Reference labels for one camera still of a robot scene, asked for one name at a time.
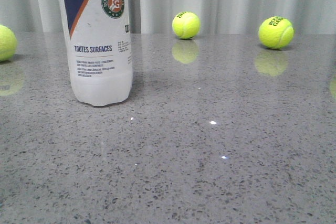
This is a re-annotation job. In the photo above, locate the middle yellow tennis ball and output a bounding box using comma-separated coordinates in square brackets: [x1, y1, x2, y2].
[172, 12, 201, 39]

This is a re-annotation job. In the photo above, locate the far-left yellow tennis ball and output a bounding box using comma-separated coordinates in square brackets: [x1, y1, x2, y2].
[0, 25, 17, 62]

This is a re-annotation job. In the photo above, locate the Roland Garros yellow tennis ball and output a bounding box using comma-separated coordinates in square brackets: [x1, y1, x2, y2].
[258, 16, 295, 49]

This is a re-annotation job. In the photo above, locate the grey pleated curtain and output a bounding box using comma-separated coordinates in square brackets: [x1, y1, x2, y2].
[1, 0, 335, 35]

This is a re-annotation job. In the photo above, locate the white blue tennis ball can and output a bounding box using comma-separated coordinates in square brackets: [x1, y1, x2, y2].
[59, 0, 133, 106]

